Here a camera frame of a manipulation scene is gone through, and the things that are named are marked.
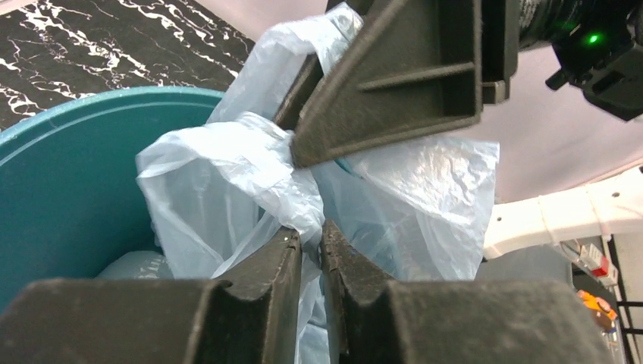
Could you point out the teal plastic trash bin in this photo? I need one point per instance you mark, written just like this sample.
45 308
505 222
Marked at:
70 204

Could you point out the orange blue toy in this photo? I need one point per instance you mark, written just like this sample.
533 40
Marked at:
602 312

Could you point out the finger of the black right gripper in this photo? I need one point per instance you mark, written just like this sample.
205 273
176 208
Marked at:
299 93
412 70

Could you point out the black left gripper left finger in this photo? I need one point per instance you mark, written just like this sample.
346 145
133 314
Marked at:
248 315

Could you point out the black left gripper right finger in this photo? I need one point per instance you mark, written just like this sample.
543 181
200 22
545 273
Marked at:
375 318

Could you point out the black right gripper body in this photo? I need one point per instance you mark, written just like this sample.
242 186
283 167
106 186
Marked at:
598 45

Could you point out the light blue plastic bag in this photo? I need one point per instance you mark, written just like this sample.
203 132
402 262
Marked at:
217 193

